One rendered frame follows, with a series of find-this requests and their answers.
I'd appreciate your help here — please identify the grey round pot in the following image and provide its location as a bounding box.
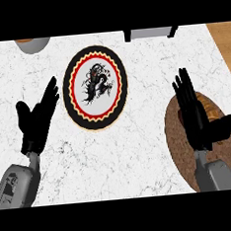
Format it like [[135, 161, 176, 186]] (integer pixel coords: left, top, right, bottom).
[[14, 37, 52, 57]]

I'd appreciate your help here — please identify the black rimmed dragon plate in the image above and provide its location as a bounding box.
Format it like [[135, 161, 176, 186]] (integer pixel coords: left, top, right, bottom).
[[58, 42, 133, 133]]

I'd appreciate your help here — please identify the grey appliance with black legs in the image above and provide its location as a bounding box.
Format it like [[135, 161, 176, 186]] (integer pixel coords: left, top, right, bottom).
[[123, 26, 180, 43]]

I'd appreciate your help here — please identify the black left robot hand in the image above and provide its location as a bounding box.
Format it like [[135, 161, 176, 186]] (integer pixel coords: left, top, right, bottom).
[[12, 75, 65, 158]]

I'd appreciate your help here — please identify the brown round woven placemat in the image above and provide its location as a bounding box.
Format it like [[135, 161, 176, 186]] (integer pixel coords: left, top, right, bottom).
[[160, 89, 231, 194]]

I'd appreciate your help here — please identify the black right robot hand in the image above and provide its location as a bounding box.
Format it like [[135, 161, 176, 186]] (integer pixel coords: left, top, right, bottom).
[[170, 63, 231, 155]]

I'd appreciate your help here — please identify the golden brown croissant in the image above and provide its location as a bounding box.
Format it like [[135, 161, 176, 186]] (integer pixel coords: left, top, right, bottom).
[[194, 89, 229, 147]]

